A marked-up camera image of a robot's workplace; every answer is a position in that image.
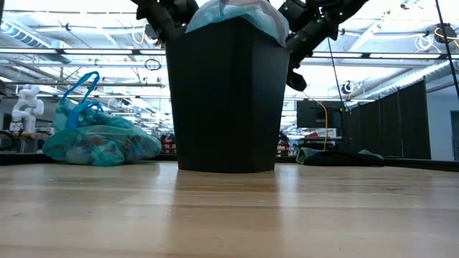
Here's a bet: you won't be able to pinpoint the blue plastic trash bag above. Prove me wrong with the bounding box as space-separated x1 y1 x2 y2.
185 0 290 47

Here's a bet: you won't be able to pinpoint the black trash bin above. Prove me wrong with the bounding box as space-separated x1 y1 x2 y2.
165 16 290 174

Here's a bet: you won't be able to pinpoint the teal drawstring trash bag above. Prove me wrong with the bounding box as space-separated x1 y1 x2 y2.
42 70 163 167

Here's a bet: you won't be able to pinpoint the black crumpled bag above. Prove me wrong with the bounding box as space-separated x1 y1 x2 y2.
303 149 385 168

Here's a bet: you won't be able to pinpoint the black background monitor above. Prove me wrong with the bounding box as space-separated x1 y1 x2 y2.
296 99 344 129

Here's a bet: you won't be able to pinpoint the black room divider panels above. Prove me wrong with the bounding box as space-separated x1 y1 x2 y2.
342 77 432 161

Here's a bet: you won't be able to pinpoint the wooden background table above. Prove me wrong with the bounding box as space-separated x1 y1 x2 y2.
14 131 51 141

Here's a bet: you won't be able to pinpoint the black hanging cable loop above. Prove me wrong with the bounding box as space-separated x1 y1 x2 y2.
144 58 162 72

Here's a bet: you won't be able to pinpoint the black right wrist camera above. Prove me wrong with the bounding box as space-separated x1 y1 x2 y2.
285 67 308 92

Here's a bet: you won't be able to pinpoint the small ceiling cable reel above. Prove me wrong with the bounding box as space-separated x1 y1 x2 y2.
340 80 356 95

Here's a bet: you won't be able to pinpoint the yellow cable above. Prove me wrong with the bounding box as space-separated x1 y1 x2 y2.
303 92 329 152

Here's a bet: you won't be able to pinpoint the silver ceiling duct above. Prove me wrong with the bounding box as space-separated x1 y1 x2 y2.
0 10 72 65

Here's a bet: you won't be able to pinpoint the thick black diagonal cable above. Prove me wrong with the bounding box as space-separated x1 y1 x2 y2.
435 0 459 102

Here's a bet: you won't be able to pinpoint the black background cable loop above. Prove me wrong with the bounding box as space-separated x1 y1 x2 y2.
0 130 18 152

